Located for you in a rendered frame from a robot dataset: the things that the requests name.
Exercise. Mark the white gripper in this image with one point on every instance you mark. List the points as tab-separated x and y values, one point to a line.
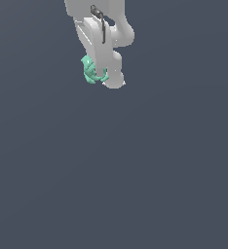
114	79

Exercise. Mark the teal green lumpy object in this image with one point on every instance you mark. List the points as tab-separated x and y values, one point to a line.
89	72

